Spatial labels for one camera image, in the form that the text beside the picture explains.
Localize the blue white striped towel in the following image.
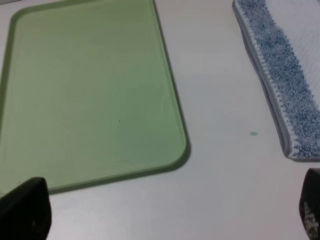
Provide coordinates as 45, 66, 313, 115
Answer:
232, 0, 320, 162

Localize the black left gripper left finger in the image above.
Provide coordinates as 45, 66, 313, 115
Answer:
0, 177, 52, 240

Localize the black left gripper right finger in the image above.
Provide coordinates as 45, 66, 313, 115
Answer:
299, 168, 320, 240

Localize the green plastic tray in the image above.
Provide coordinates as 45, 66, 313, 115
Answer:
0, 0, 190, 195

